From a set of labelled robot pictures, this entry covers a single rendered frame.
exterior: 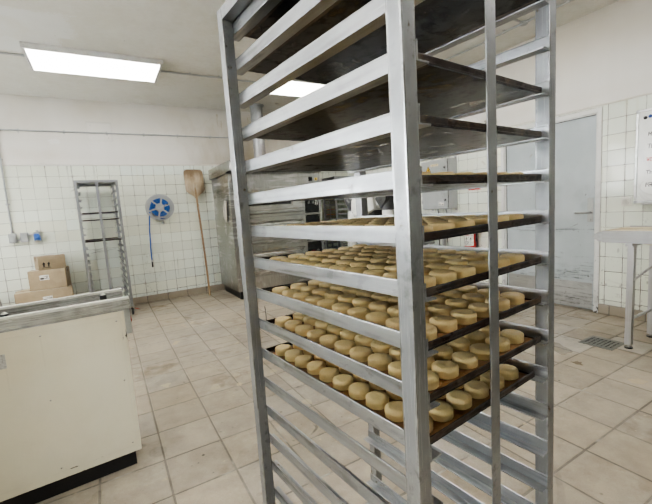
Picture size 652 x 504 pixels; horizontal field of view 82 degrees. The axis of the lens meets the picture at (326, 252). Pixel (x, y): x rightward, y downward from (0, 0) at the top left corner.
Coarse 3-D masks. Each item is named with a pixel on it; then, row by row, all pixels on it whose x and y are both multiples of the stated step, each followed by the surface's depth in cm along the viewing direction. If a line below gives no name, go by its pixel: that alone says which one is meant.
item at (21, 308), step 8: (120, 288) 215; (72, 296) 201; (80, 296) 203; (88, 296) 205; (96, 296) 207; (112, 296) 212; (120, 296) 214; (16, 304) 190; (24, 304) 190; (32, 304) 192; (40, 304) 193; (48, 304) 195; (56, 304) 197; (64, 304) 199; (72, 304) 201; (0, 312) 185; (8, 312) 186; (16, 312) 188; (24, 312) 190
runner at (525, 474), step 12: (456, 432) 109; (456, 444) 107; (468, 444) 106; (480, 444) 103; (480, 456) 101; (504, 456) 97; (504, 468) 96; (516, 468) 95; (528, 468) 92; (528, 480) 92; (540, 480) 90
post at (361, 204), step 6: (354, 174) 131; (360, 174) 129; (366, 198) 131; (360, 204) 131; (366, 204) 132; (360, 210) 131; (366, 210) 132; (372, 426) 140; (378, 432) 142; (372, 450) 142; (378, 450) 142; (372, 468) 144; (378, 474) 143
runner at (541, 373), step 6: (510, 360) 93; (516, 360) 91; (522, 360) 90; (516, 366) 92; (522, 366) 90; (528, 366) 89; (534, 366) 88; (540, 366) 87; (528, 372) 89; (540, 372) 87; (546, 372) 86; (534, 378) 87; (540, 378) 87; (546, 378) 86
